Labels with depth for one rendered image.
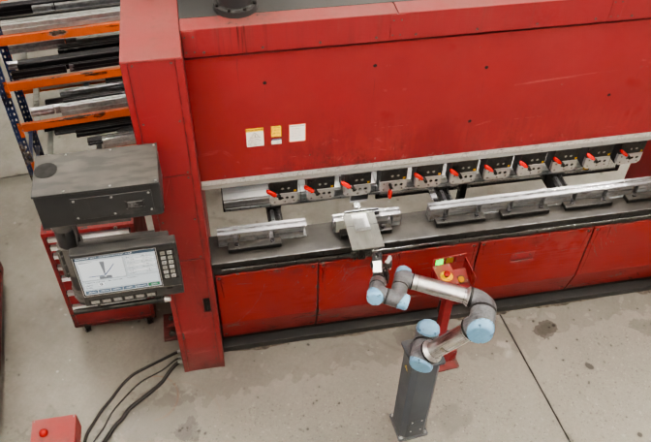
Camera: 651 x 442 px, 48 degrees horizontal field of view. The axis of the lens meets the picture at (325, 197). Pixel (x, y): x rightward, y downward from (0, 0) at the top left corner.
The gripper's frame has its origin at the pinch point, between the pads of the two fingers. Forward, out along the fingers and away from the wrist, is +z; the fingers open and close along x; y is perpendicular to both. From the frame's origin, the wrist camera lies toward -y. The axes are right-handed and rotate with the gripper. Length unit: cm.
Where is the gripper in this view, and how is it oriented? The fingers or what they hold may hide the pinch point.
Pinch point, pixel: (383, 256)
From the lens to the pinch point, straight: 361.8
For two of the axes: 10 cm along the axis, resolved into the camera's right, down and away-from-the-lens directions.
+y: 1.2, 9.0, 4.1
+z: 1.9, -4.3, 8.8
